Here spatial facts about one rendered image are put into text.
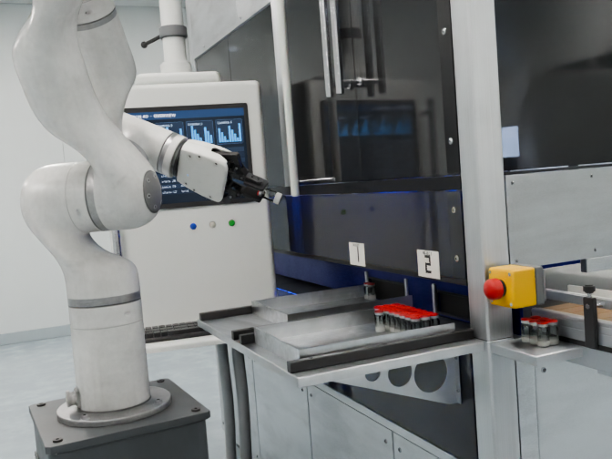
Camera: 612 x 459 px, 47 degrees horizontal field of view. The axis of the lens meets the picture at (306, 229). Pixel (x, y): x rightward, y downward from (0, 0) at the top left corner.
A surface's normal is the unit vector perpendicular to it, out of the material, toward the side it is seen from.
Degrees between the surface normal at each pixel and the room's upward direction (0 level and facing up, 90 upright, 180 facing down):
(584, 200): 90
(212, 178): 120
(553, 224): 90
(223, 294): 90
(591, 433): 90
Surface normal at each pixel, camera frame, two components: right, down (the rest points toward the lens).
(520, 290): 0.39, 0.04
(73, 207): -0.17, 0.32
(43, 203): -0.19, 0.07
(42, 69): 0.13, 0.50
